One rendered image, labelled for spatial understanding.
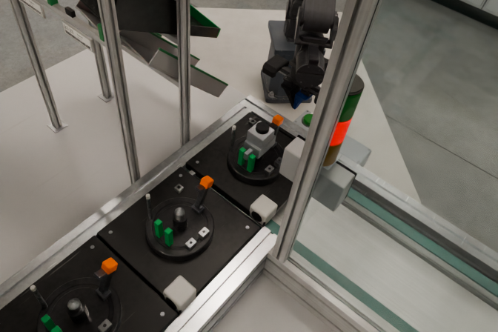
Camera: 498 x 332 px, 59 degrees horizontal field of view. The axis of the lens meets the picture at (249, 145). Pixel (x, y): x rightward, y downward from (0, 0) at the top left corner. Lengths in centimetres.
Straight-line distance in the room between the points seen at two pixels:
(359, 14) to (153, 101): 93
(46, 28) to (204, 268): 256
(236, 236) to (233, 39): 85
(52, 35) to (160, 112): 194
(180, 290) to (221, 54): 89
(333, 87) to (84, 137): 84
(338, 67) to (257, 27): 113
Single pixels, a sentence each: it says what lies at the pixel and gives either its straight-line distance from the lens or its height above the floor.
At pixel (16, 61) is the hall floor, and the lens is 303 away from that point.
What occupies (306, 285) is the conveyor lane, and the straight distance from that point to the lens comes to 94.
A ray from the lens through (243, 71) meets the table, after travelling 147.
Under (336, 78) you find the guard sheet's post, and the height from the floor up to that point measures 144.
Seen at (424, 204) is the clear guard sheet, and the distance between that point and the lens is 63.
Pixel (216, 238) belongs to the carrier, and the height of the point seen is 97.
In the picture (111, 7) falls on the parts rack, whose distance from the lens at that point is 77.
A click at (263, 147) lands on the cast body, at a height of 105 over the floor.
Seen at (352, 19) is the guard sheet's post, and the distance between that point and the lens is 52.
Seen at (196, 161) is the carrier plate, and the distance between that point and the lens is 105.
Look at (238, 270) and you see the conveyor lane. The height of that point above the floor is 95.
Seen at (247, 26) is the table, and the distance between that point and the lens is 168.
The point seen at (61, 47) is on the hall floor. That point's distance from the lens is 307.
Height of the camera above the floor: 179
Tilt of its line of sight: 49 degrees down
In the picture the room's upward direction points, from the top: 8 degrees clockwise
